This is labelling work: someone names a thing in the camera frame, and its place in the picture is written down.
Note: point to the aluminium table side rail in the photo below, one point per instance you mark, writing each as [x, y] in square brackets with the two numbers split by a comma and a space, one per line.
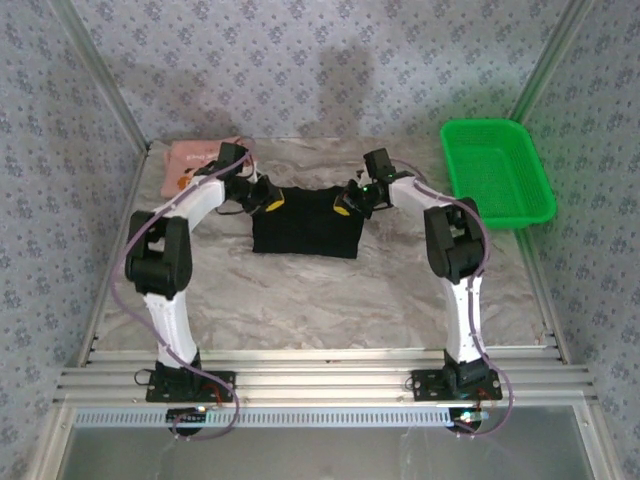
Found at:
[107, 280]
[545, 310]

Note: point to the aluminium frame post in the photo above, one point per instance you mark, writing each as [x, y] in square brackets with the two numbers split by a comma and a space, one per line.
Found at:
[550, 60]
[100, 70]

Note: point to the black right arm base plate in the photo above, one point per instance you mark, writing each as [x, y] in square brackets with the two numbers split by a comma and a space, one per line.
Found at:
[430, 387]

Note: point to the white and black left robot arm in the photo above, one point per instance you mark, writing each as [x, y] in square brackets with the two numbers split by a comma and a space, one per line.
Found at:
[170, 320]

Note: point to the aluminium mounting rail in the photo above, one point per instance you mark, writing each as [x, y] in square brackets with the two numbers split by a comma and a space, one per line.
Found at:
[320, 375]

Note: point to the black t-shirt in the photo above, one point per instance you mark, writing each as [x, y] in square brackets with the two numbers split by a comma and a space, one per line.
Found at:
[305, 225]

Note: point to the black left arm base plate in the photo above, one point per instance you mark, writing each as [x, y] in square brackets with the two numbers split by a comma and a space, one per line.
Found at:
[165, 392]

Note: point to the grey metal panel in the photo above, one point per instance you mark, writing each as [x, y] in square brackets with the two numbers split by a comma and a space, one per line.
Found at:
[320, 455]

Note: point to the green plastic basket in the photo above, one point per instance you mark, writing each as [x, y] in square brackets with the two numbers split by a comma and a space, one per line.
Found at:
[495, 170]

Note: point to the pink printed folded t-shirt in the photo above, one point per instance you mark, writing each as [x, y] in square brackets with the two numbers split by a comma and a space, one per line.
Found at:
[182, 152]

